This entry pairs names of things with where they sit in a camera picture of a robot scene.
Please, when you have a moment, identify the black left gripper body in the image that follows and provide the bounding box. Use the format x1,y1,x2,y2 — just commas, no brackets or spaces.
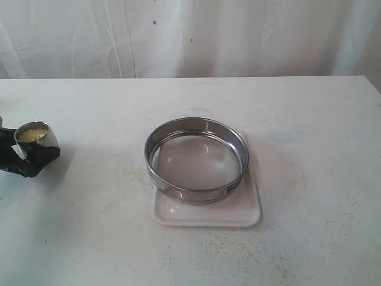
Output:
0,143,26,176

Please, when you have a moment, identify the yellow grain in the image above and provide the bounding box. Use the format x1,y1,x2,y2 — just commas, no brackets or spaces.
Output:
18,128,48,142

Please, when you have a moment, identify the stainless steel cup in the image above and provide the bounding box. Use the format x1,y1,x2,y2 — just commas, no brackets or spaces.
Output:
15,121,59,159

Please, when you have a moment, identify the round stainless steel sieve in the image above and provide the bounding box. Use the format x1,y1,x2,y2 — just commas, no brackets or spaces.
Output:
144,117,250,204

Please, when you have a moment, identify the white backdrop curtain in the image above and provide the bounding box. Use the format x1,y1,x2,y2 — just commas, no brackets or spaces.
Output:
1,1,380,79

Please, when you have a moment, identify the white square plastic tray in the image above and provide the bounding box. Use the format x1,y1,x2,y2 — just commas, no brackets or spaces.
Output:
151,136,262,227

